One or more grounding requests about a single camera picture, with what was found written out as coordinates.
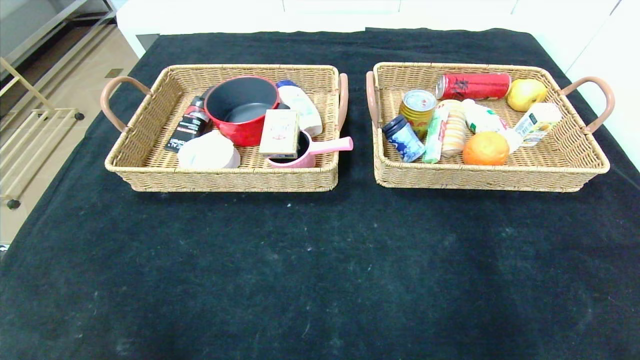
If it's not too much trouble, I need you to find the playing card box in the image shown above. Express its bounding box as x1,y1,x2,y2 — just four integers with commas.
258,109,301,159

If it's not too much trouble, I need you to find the blue chewing gum bottle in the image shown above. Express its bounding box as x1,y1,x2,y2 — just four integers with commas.
382,115,427,163

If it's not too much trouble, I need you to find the red black cooking pot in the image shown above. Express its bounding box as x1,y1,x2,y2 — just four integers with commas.
204,76,291,147

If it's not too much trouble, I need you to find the gold Red Bull can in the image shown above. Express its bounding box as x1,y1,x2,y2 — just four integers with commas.
398,89,438,141

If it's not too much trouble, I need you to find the Hi-Chew candy stick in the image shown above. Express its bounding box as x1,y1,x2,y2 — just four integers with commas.
422,105,450,165

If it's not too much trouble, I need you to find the sandwich biscuits roll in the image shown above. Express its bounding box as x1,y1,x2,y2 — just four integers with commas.
440,99,469,158

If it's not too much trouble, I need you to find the pink saucepan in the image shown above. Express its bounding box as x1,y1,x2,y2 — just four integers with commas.
266,130,354,169

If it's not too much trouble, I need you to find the white bottle blue cap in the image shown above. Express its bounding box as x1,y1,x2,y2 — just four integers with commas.
276,80,323,138

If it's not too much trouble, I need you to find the black tablecloth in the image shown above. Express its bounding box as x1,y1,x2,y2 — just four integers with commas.
0,27,640,360

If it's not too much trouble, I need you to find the white bowl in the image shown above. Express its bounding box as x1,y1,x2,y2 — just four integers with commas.
177,130,242,170

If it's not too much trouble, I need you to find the black red cleanser tube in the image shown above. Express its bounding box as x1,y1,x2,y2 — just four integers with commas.
165,95,213,153

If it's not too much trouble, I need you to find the orange fruit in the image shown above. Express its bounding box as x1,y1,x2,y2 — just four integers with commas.
462,130,511,166

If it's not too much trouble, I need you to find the white yogurt drink bottle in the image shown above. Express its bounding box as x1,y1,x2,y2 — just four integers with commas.
463,98,523,152

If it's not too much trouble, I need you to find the red soda can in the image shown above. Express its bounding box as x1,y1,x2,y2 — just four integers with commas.
435,72,512,101

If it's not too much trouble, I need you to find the yellow pear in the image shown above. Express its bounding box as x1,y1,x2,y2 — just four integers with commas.
507,78,549,113

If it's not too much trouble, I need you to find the white green juice carton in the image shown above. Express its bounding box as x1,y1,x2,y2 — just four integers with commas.
512,102,564,148

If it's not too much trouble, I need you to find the light wooden rack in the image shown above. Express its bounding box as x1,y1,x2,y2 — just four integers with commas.
0,56,85,211

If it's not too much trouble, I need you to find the grey metal shelf unit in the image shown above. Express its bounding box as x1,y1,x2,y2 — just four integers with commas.
0,0,117,101

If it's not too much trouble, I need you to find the wicker basket with brown handles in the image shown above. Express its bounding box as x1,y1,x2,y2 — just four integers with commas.
365,61,617,193
100,64,349,193

